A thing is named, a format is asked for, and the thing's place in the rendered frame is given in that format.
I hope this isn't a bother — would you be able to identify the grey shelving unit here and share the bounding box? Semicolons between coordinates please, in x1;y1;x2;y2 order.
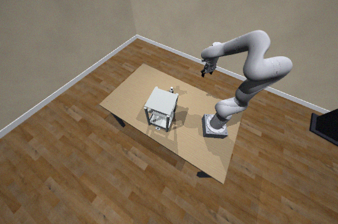
144;86;178;132

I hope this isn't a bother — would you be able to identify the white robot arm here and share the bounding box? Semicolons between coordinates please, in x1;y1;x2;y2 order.
201;30;292;133

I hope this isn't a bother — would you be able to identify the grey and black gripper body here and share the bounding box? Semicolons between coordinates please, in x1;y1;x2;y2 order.
204;61;216;73

